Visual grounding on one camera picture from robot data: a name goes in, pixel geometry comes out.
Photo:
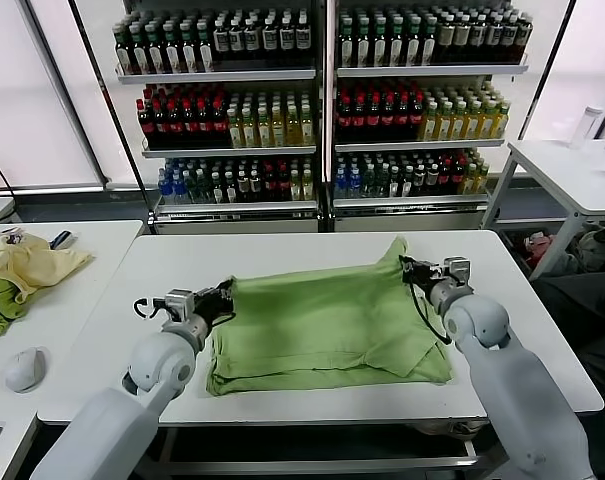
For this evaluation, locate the grey metal table frame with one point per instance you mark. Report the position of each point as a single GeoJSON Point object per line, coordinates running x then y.
{"type": "Point", "coordinates": [332, 466]}

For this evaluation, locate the red pink clothes pile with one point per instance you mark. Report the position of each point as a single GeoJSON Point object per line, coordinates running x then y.
{"type": "Point", "coordinates": [538, 247]}

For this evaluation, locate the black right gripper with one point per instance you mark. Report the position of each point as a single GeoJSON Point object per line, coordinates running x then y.
{"type": "Point", "coordinates": [428, 277]}

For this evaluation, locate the pale yellow garment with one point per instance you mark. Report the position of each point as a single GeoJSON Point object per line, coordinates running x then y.
{"type": "Point", "coordinates": [32, 265]}

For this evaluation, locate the white side table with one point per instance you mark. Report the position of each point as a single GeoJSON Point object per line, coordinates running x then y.
{"type": "Point", "coordinates": [572, 175]}

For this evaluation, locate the white desk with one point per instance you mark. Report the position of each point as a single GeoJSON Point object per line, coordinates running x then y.
{"type": "Point", "coordinates": [72, 300]}

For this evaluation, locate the white computer mouse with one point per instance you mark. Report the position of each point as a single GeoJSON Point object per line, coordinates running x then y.
{"type": "Point", "coordinates": [26, 369]}

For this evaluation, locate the beverage shelf rack with bottles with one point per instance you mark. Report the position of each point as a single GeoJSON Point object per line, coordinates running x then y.
{"type": "Point", "coordinates": [427, 75]}
{"type": "Point", "coordinates": [222, 75]}

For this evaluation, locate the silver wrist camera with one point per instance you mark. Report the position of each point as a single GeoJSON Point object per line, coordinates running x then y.
{"type": "Point", "coordinates": [179, 302]}
{"type": "Point", "coordinates": [457, 271]}

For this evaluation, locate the dark blue white small case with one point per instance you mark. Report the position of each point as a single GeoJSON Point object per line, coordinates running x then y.
{"type": "Point", "coordinates": [62, 240]}

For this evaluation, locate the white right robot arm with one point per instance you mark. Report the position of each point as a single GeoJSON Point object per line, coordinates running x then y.
{"type": "Point", "coordinates": [522, 390]}

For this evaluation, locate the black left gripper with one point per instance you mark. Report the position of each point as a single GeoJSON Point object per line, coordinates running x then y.
{"type": "Point", "coordinates": [207, 306]}

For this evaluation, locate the black office chair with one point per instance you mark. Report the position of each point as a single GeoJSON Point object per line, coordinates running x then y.
{"type": "Point", "coordinates": [582, 320]}

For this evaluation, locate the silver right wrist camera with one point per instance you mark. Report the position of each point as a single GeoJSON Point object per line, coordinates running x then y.
{"type": "Point", "coordinates": [457, 271]}

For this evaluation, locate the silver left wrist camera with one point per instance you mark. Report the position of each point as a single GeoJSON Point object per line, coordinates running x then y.
{"type": "Point", "coordinates": [179, 302]}

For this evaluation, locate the light green t-shirt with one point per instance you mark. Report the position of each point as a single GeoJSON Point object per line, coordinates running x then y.
{"type": "Point", "coordinates": [327, 325]}

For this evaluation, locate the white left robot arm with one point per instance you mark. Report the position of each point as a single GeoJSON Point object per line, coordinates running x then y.
{"type": "Point", "coordinates": [107, 425]}

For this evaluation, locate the grey green bag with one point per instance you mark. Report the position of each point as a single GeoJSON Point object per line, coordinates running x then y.
{"type": "Point", "coordinates": [579, 250]}

